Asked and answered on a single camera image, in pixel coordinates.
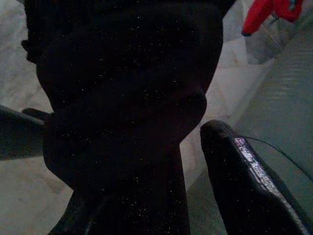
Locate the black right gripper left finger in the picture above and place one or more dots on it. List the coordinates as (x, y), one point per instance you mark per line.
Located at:
(73, 220)

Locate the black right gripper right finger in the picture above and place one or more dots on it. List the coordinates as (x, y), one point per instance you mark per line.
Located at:
(232, 183)

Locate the red garment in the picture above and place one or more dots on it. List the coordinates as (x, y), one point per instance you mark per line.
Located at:
(259, 14)

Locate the black garment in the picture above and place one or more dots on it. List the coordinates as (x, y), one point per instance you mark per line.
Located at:
(122, 98)

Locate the green leather sofa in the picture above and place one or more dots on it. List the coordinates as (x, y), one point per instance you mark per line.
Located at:
(281, 110)

